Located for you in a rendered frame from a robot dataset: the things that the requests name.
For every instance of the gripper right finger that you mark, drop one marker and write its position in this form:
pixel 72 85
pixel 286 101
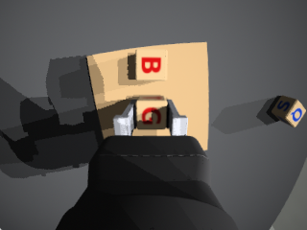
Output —
pixel 177 123

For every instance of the wooden letter block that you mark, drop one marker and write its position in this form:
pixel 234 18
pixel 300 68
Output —
pixel 151 64
pixel 288 110
pixel 151 112

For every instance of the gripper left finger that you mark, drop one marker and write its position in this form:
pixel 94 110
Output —
pixel 125 124

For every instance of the tan flat mat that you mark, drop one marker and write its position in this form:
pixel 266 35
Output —
pixel 114 85

